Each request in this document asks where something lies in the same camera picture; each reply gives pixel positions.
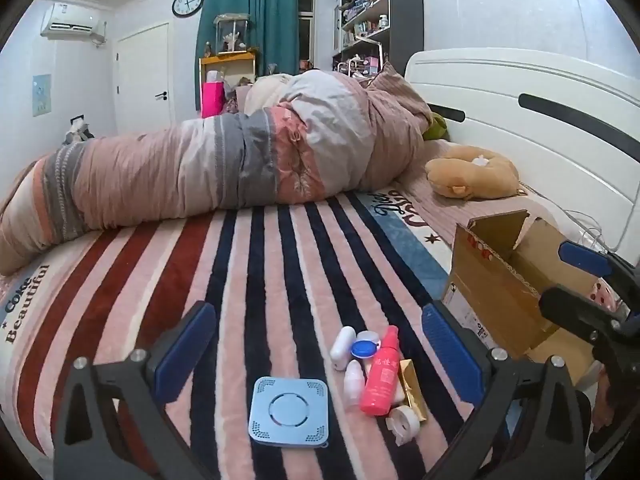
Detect brown plush toy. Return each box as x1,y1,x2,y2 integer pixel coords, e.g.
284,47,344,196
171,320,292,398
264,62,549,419
425,146,526,202

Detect white oblong case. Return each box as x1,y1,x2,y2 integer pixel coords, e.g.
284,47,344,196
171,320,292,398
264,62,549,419
330,326,357,371

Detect yellow cabinet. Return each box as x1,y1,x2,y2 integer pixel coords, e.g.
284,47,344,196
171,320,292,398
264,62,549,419
199,51,257,86

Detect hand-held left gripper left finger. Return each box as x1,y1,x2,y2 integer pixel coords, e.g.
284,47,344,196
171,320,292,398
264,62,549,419
52,301,218,480

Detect grey stuffed toy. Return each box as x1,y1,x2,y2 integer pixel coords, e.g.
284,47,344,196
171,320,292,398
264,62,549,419
64,121,96,145

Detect pink spotted pouch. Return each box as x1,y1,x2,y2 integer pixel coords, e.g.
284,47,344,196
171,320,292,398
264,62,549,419
590,280,623,308

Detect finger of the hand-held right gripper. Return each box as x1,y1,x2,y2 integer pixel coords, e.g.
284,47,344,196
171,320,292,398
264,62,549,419
539,285,628,347
559,241,640,311

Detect green plush toy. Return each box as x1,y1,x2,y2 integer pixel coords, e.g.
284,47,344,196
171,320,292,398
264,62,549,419
422,112,449,142

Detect brown cardboard box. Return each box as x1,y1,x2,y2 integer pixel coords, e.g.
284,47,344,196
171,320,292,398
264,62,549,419
441,209,613,386

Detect light blue wall poster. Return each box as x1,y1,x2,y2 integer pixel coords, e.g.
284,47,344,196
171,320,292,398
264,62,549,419
32,74,52,117

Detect window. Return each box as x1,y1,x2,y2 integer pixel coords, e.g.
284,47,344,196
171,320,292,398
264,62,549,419
297,0,317,68

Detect cluttered bookshelf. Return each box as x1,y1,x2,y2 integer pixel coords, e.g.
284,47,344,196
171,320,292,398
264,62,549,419
332,0,391,78

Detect white air conditioner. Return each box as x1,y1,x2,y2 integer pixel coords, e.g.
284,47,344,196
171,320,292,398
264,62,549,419
40,2,107,43

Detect white bed headboard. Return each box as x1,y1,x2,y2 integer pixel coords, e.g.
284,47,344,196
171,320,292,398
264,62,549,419
404,50,640,266

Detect white wire hangers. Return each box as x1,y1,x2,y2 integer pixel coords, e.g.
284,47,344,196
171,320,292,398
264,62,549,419
565,210,621,253

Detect pink spray bottle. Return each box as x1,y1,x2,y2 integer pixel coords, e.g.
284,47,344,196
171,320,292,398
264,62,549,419
361,325,401,416

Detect striped plush blanket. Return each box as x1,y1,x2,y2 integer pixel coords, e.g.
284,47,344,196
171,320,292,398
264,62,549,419
0,187,481,480

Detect gold and white small box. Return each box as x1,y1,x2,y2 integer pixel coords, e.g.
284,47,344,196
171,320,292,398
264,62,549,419
397,359,430,423

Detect glass display case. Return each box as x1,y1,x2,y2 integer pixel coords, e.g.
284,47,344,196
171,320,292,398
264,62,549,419
214,14,249,54

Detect dark tall cabinet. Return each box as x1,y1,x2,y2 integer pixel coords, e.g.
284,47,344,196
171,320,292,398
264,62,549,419
387,0,425,78

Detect teal curtain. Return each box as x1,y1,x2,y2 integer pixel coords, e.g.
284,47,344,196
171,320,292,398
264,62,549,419
194,0,300,118

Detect white door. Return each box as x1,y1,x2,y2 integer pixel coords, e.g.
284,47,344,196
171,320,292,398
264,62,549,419
114,22,173,136

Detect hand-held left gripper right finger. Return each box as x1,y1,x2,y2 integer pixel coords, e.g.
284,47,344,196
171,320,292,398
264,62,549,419
421,302,593,480

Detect pink bag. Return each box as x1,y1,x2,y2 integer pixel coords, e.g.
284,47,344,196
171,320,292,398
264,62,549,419
201,80,226,118

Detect round wall clock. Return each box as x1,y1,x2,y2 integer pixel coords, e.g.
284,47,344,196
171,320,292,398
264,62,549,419
171,0,206,18

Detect pink and grey duvet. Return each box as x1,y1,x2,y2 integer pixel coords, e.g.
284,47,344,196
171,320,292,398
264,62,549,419
0,69,436,276

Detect light blue square device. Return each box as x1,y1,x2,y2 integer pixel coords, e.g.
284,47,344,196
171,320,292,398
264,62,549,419
248,376,330,448

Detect small white dropper bottle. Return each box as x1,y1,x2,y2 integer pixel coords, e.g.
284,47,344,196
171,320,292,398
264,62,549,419
343,359,366,406

